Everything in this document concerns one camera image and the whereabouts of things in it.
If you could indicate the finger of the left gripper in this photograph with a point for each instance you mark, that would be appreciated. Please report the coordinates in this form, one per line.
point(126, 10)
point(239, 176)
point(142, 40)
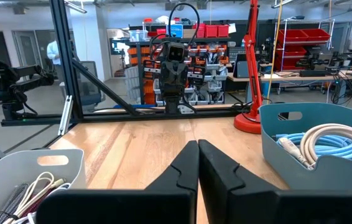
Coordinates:
point(168, 77)
point(179, 77)

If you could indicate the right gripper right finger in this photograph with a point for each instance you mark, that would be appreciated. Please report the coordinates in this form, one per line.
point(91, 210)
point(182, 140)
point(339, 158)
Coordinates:
point(257, 205)

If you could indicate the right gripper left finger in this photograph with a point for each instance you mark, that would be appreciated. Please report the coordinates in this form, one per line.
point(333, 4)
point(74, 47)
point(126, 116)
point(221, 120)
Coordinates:
point(132, 205)

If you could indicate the teal plastic bin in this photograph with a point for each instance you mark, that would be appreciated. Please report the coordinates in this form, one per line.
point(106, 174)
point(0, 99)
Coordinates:
point(319, 115)

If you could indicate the light grey plastic bin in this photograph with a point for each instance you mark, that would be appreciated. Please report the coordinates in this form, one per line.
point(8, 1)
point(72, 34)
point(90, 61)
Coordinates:
point(8, 174)

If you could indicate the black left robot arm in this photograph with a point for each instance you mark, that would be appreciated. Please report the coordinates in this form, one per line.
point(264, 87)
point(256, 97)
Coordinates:
point(173, 104)

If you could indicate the blue cardboard box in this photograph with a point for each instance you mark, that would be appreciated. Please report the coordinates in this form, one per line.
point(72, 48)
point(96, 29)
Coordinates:
point(175, 30)

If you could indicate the small red storage bin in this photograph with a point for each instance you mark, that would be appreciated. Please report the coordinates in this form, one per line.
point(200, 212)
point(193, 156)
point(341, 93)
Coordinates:
point(223, 31)
point(211, 31)

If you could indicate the red desk lamp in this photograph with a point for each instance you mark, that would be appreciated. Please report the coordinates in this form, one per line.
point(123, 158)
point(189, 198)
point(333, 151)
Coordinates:
point(250, 123)

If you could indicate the grey office chair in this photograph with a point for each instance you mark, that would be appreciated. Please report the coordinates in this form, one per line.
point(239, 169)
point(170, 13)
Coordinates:
point(90, 84)

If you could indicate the wooden workbench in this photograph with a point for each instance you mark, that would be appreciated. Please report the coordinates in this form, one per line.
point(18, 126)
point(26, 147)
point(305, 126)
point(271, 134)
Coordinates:
point(288, 75)

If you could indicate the large red storage bin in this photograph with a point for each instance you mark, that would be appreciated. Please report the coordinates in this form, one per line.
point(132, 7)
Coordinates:
point(317, 34)
point(291, 35)

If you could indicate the person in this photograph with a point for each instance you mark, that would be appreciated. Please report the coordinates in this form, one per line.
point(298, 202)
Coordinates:
point(53, 51)

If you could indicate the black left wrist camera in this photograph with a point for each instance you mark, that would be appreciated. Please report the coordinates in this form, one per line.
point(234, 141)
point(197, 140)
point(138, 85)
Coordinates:
point(176, 52)

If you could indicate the black aluminium frame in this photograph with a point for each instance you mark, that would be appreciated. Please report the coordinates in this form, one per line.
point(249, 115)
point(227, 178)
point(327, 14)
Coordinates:
point(67, 62)

